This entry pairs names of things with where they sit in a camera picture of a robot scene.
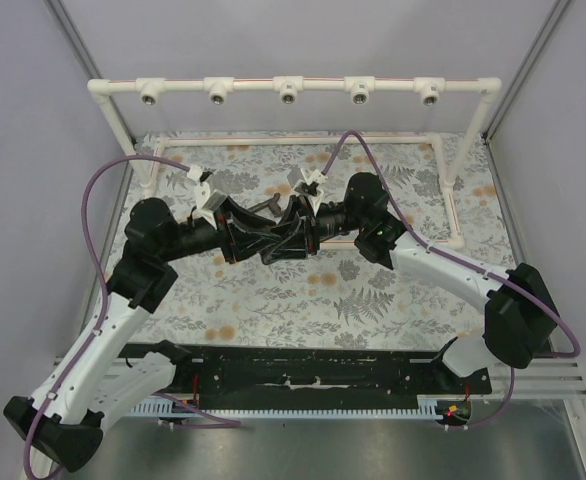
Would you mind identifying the floral table mat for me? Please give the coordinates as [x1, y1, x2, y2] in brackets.
[133, 143, 483, 350]

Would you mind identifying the white pipe frame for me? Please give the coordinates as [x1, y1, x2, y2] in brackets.
[87, 76, 502, 250]

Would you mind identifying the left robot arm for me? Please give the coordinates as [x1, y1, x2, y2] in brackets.
[3, 198, 304, 479]

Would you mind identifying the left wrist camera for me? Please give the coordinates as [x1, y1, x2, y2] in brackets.
[187, 165, 228, 226]

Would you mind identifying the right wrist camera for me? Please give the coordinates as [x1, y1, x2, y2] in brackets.
[287, 167, 327, 214]

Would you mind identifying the white cable duct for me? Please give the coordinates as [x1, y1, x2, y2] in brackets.
[126, 397, 443, 421]

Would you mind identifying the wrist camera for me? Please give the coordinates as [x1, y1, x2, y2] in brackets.
[187, 165, 228, 226]
[287, 167, 327, 214]

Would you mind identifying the dark short faucet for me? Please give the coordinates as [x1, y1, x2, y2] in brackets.
[248, 192, 283, 218]

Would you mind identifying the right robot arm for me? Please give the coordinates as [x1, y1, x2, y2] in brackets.
[260, 173, 557, 378]

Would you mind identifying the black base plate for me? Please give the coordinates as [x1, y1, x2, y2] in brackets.
[119, 341, 492, 411]

